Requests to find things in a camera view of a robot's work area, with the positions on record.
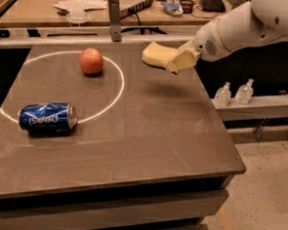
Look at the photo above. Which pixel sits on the yellow sponge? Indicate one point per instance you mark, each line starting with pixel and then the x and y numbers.
pixel 157 55

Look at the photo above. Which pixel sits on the grey power strip box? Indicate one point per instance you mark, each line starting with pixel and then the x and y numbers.
pixel 127 9

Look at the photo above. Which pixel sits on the clear sanitizer bottle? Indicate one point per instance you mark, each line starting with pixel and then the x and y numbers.
pixel 222 95
pixel 245 92

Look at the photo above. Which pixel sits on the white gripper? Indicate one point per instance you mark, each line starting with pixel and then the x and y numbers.
pixel 206 43

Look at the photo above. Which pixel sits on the upper grey drawer front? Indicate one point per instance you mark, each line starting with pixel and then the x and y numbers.
pixel 150 213

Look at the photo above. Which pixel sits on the clear plastic lid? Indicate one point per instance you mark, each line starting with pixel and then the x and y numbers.
pixel 77 16

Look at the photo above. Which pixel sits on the grey metal shelf rail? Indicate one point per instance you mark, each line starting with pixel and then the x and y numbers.
pixel 258 107

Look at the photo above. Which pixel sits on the right clear sanitizer bottle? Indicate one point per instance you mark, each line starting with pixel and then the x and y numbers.
pixel 245 92

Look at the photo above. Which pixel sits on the red apple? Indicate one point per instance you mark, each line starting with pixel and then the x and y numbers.
pixel 91 61

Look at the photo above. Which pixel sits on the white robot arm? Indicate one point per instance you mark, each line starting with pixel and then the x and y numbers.
pixel 253 24

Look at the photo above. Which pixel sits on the black keyboard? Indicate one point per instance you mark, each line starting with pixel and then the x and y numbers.
pixel 213 6

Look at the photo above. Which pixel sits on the left grey metal post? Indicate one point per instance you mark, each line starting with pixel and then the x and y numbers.
pixel 114 20

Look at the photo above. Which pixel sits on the left clear sanitizer bottle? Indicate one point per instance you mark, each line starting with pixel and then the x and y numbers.
pixel 222 95

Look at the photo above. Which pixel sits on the wooden background desk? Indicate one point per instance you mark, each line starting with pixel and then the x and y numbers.
pixel 35 13

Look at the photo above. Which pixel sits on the blue white face mask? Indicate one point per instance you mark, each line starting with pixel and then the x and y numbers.
pixel 174 9

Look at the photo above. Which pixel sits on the crushed blue pepsi can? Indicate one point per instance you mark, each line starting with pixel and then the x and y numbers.
pixel 51 117

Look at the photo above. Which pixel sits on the white papers on desk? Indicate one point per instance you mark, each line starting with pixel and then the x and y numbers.
pixel 81 5

